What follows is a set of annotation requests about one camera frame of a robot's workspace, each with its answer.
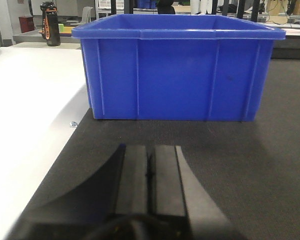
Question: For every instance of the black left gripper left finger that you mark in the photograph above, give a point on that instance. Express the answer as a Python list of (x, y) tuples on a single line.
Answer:
[(110, 204)]

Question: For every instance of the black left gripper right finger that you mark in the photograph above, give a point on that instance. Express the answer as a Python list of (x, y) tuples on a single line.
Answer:
[(180, 200)]

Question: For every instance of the black conveyor belt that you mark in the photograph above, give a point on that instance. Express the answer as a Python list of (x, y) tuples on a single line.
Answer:
[(250, 169)]

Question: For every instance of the blue plastic bin on conveyor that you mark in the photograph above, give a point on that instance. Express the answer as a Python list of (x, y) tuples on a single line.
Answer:
[(176, 67)]

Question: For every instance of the black orange water bottle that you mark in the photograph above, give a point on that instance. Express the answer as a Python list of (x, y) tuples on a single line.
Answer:
[(50, 25)]

